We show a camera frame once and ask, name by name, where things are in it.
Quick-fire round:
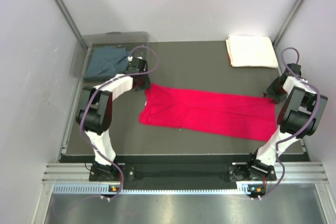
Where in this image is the pink t shirt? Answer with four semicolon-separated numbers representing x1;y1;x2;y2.
139;84;277;142

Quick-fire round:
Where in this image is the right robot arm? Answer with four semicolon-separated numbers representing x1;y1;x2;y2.
245;63;328;180

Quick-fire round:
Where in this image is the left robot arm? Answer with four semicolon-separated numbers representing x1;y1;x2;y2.
75;57;150;181

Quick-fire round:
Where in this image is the grey-blue t shirt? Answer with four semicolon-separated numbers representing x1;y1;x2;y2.
83;46;130;82

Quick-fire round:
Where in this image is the clear plastic bin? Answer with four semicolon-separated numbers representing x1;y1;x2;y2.
70;31;149;82

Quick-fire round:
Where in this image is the folded white t shirt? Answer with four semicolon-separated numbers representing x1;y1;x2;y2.
225;35;278;69

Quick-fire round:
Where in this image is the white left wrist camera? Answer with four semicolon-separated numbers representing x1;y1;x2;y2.
127;56;143;62

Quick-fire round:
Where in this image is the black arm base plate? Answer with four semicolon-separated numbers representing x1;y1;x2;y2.
89;155;276;183

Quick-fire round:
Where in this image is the grey slotted cable duct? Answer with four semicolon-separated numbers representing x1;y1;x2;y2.
52;184;263;195

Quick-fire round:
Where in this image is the left aluminium corner post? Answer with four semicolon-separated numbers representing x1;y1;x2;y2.
54;0;88;51

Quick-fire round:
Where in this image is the aluminium corner post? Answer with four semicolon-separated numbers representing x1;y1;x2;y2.
272;0;306;48
54;0;88;51

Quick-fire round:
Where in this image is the right aluminium corner post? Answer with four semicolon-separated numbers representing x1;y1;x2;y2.
272;0;306;48

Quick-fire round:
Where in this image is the aluminium frame rail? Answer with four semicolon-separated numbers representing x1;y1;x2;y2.
42;162;328;184

